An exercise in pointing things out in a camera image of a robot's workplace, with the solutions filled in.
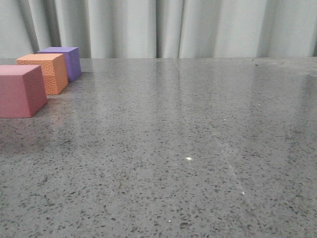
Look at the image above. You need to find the orange foam cube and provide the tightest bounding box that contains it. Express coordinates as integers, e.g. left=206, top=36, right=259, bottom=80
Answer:
left=16, top=54, right=68, bottom=95

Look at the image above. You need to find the pale green curtain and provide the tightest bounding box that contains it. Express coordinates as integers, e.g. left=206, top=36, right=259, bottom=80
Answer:
left=0, top=0, right=317, bottom=59

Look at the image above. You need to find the purple foam cube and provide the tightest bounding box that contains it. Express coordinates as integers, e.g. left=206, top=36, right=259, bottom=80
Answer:
left=38, top=47, right=82, bottom=82

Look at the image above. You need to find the pink foam cube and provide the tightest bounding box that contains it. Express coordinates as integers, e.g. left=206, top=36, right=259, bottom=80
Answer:
left=0, top=65, right=47, bottom=118

